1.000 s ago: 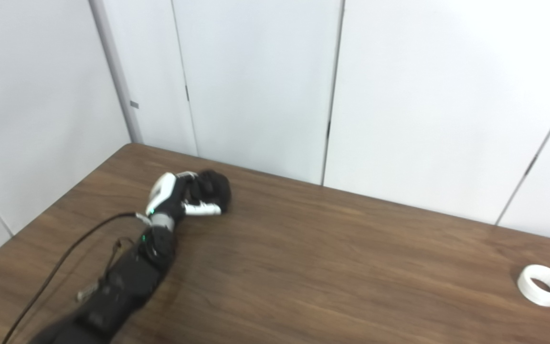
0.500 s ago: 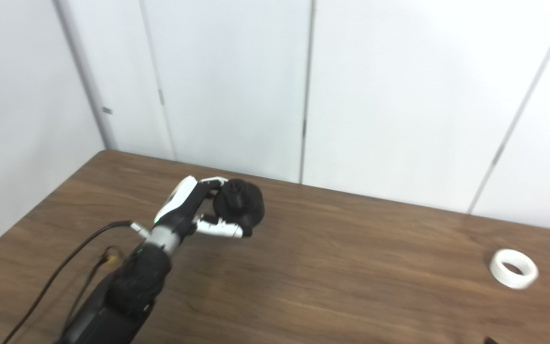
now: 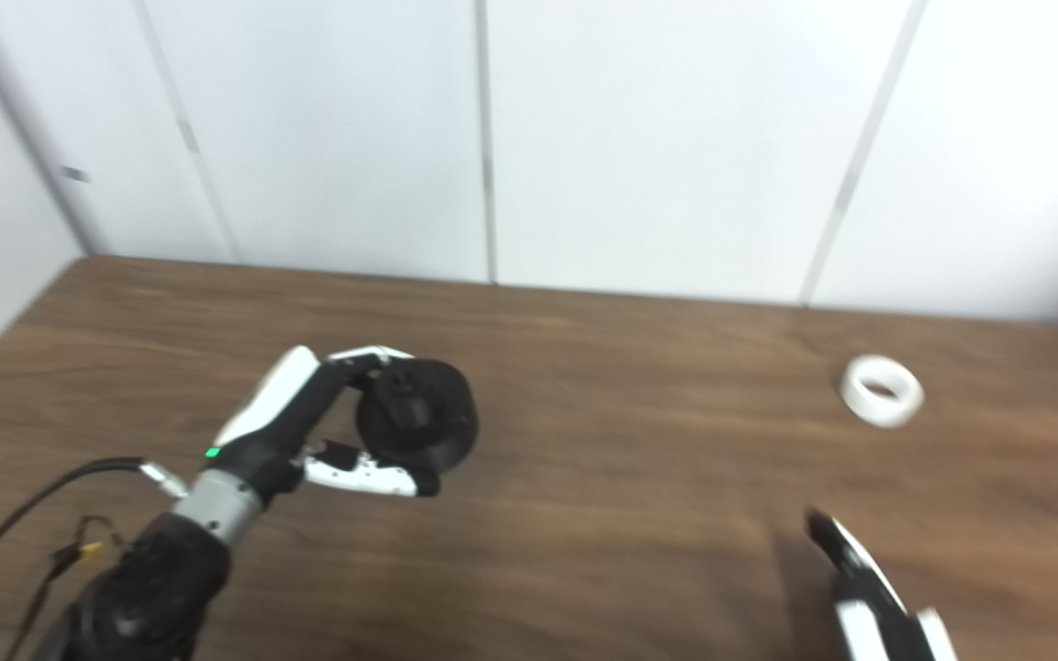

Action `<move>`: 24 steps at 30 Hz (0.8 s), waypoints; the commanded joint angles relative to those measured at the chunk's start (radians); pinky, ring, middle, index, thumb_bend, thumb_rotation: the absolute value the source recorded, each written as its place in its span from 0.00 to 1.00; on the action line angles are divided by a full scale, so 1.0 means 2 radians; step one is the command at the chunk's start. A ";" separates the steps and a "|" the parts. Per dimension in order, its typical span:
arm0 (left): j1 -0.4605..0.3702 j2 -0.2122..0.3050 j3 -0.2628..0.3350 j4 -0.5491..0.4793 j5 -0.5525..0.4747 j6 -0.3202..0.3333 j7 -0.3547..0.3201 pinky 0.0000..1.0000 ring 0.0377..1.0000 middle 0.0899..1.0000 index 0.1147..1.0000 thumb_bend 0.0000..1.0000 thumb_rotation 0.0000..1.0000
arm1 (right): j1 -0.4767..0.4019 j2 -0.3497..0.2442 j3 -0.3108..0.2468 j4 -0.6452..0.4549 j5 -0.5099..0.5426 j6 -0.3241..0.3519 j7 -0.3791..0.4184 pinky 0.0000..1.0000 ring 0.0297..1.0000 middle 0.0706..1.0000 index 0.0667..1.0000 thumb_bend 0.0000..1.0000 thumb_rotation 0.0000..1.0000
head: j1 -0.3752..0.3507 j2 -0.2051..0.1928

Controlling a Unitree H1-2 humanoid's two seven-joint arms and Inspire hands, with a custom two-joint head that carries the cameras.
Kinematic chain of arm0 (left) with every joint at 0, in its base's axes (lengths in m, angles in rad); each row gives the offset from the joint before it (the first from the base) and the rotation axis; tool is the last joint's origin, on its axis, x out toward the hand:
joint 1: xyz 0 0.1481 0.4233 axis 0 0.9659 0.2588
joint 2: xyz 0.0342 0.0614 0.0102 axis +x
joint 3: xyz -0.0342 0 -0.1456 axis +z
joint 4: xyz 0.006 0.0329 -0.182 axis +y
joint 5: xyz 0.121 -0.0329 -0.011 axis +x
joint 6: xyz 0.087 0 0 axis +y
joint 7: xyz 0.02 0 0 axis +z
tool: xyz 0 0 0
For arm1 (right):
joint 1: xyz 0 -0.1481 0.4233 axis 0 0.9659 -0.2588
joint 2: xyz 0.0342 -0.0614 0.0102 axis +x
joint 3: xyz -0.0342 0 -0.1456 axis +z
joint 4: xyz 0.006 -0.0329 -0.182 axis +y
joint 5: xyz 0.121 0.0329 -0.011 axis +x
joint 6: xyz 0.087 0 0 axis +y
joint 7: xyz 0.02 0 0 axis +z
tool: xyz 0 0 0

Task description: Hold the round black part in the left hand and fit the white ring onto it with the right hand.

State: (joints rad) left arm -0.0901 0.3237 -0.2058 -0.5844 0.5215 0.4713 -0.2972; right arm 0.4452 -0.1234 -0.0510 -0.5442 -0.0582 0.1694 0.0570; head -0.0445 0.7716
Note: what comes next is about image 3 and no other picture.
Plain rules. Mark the small grey post label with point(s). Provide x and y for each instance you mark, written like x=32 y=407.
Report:
x=75 y=174

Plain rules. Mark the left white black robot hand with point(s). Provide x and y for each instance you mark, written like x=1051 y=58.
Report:
x=267 y=422

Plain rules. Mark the grey partition corner post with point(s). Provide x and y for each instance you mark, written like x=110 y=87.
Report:
x=56 y=165

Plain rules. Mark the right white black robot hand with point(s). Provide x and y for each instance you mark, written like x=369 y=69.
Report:
x=869 y=624

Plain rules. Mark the round black plastic part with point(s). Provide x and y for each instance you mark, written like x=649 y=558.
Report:
x=428 y=422

